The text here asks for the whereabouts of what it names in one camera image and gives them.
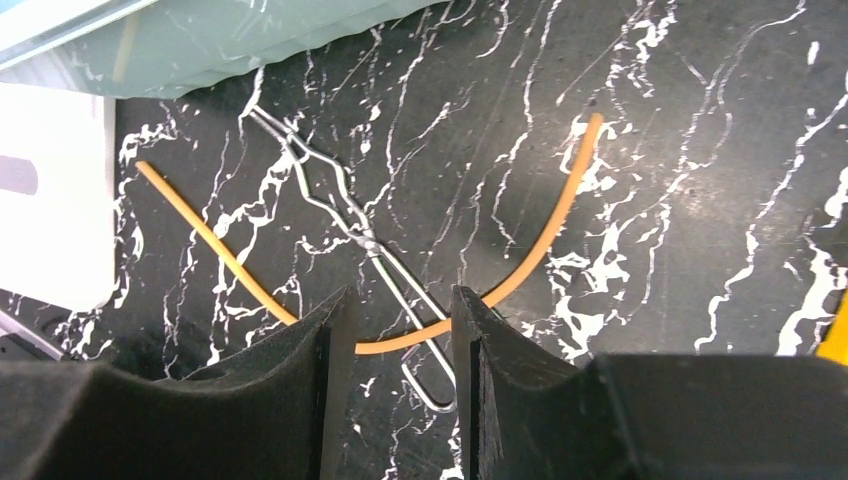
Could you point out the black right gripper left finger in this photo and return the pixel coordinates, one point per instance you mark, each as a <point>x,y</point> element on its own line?
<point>274,410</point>

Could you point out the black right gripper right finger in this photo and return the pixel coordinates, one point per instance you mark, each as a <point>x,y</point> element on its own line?
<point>527,414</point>

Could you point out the tan rubber tube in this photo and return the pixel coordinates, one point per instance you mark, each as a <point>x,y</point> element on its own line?
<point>505,288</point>

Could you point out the metal crucible tongs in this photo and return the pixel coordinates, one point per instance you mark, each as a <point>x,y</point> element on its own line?
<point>349,216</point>

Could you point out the yellow test tube rack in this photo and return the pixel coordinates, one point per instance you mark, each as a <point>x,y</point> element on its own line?
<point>834,345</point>

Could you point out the white bin lid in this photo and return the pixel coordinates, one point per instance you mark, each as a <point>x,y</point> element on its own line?
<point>57,196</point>

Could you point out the teal plastic bin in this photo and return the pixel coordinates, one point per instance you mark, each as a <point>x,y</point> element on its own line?
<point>164,49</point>

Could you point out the aluminium table frame rail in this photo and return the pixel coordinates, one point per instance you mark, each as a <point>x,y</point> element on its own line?
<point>18,343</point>

